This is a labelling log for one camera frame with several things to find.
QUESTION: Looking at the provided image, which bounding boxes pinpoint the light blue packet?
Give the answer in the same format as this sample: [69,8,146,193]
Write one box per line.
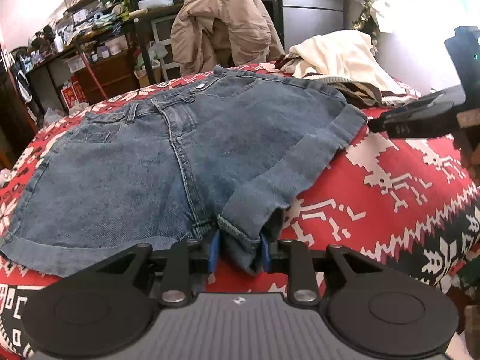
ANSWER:
[138,0,174,10]

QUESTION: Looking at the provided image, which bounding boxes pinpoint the wooden drawer chest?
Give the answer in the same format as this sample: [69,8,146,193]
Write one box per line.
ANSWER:
[73,50,140,105]

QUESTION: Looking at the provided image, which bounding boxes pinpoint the red printed carton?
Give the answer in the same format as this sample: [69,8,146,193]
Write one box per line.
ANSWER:
[60,82,76,111]
[70,76,89,106]

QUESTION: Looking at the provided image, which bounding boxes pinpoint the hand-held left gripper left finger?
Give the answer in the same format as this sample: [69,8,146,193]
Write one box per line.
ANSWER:
[95,229,223,307]

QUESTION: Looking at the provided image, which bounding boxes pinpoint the cream knit sweater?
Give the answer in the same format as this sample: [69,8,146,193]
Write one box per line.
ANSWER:
[275,30,422,107]

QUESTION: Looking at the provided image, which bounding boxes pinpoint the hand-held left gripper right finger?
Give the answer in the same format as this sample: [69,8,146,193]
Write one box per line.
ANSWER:
[259,233,384,305]

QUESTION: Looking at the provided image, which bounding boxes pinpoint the pale green plastic bag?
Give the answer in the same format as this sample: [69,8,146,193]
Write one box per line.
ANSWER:
[134,41,166,79]

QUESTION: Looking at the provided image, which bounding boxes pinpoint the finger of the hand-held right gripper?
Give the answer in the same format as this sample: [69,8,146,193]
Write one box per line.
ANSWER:
[367,88,468,140]

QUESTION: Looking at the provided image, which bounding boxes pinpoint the red broom handle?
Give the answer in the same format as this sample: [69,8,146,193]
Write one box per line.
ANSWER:
[77,43,107,100]

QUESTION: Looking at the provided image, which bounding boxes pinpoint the blue denim shorts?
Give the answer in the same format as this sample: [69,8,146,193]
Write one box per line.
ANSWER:
[0,65,368,278]

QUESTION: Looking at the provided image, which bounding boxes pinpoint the hanging dark clothes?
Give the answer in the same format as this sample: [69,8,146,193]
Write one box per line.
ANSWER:
[9,54,36,102]

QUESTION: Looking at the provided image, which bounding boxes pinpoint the red patterned blanket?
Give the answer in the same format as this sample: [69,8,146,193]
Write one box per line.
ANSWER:
[0,62,480,360]

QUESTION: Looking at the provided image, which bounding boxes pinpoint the silver refrigerator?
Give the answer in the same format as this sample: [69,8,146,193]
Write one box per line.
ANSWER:
[279,0,347,51]

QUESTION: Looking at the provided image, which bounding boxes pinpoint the white knotted cloth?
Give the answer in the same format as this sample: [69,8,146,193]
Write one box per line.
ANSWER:
[369,0,396,34]

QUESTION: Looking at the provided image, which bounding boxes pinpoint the beige jacket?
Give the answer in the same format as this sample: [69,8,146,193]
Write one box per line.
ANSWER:
[170,0,284,77]

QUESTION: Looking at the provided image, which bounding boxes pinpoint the white plastic bag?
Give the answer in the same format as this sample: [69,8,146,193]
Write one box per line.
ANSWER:
[43,107,66,124]

